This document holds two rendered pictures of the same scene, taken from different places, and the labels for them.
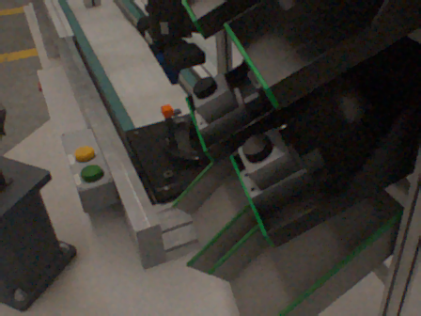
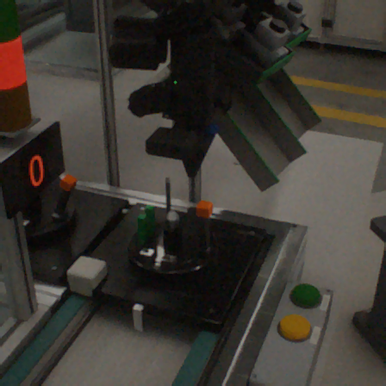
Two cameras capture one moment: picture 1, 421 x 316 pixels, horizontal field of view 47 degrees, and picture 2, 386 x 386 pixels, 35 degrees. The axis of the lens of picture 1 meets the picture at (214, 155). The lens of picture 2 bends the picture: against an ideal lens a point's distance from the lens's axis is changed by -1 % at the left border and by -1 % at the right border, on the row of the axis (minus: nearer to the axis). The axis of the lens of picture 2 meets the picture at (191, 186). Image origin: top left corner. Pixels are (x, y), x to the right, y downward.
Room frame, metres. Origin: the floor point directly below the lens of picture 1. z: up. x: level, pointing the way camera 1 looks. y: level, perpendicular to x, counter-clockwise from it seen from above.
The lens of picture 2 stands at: (1.35, 0.57, 1.56)
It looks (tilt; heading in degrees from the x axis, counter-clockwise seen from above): 31 degrees down; 222
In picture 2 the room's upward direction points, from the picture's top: straight up
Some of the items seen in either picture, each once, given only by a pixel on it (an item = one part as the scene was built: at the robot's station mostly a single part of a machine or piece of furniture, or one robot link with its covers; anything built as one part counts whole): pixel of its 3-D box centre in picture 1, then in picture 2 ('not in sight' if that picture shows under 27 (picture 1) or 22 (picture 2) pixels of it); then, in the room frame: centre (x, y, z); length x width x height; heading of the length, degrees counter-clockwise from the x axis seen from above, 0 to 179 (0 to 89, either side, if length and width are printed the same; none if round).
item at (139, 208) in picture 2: (196, 148); (172, 258); (0.80, 0.03, 0.96); 0.24 x 0.24 x 0.02; 21
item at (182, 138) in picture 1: (196, 140); (172, 249); (0.80, 0.03, 0.98); 0.14 x 0.14 x 0.02
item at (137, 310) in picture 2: not in sight; (139, 317); (0.92, 0.08, 0.95); 0.01 x 0.01 x 0.04; 21
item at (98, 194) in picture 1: (87, 166); (292, 345); (0.80, 0.27, 0.93); 0.21 x 0.07 x 0.06; 21
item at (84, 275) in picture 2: not in sight; (87, 277); (0.93, -0.02, 0.97); 0.05 x 0.05 x 0.04; 21
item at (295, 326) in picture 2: (85, 154); (295, 328); (0.80, 0.27, 0.96); 0.04 x 0.04 x 0.02
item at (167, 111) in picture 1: (173, 122); (199, 224); (0.78, 0.08, 1.04); 0.04 x 0.02 x 0.08; 111
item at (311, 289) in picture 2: (91, 174); (305, 296); (0.74, 0.24, 0.96); 0.04 x 0.04 x 0.02
